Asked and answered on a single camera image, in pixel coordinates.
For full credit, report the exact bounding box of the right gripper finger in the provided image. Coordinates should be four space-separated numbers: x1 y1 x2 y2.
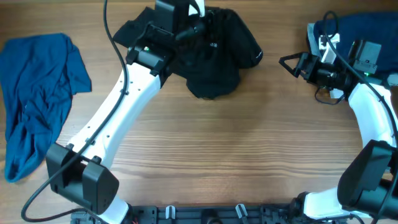
279 53 303 78
318 34 340 63

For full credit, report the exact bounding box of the black t-shirt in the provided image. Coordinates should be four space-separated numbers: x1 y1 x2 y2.
112 7 263 100

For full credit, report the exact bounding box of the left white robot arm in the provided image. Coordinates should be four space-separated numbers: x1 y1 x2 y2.
45 1 206 223

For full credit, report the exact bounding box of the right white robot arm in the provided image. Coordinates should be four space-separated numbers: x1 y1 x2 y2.
279 34 397 223

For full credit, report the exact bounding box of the navy blue folded garment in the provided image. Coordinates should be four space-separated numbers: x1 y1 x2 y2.
336 11 397 78

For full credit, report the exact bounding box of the grey folded garment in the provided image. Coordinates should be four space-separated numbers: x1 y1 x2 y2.
307 23 397 86

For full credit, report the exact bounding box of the teal blue shirt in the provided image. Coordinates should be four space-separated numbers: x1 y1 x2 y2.
1 33 91 183

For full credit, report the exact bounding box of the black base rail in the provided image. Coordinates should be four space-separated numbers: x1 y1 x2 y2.
70 203 368 224

